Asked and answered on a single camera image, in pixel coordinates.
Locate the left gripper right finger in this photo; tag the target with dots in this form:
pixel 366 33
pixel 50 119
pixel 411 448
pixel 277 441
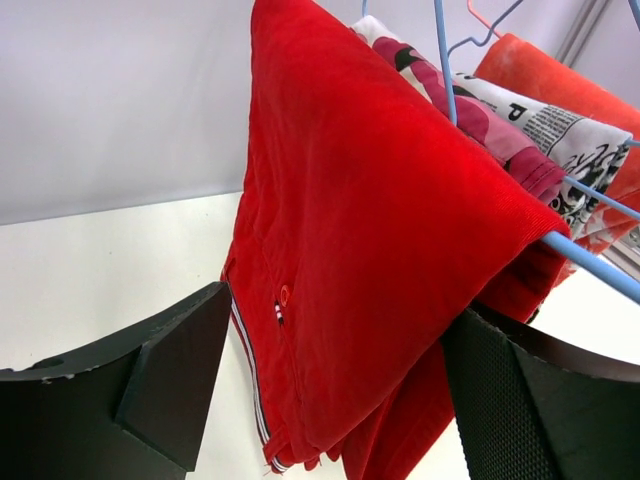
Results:
pixel 530 406

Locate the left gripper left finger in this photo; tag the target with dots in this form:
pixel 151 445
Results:
pixel 131 405

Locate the red trousers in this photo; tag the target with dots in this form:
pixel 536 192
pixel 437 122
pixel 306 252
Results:
pixel 367 224

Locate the newspaper print trousers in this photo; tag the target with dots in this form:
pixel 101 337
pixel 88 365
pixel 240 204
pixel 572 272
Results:
pixel 589 151

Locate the orange trousers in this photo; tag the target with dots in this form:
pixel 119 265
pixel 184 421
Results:
pixel 521 67

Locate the pink wire hanger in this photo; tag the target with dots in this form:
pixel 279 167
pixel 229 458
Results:
pixel 479 17

